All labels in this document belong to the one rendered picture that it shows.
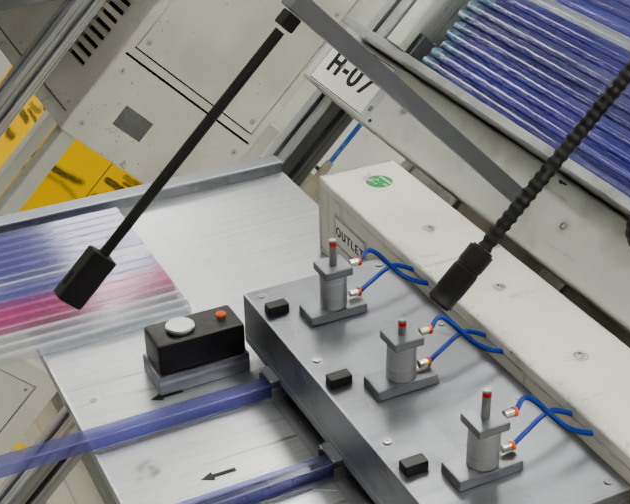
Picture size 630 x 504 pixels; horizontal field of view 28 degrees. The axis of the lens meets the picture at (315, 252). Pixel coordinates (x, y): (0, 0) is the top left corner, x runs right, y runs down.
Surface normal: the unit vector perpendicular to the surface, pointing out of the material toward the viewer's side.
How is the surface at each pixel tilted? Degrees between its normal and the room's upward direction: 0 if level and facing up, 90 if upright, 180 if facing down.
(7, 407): 90
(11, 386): 90
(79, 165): 90
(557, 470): 45
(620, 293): 90
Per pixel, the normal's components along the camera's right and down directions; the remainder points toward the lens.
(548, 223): -0.64, -0.45
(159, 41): 0.44, 0.44
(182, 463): -0.01, -0.86
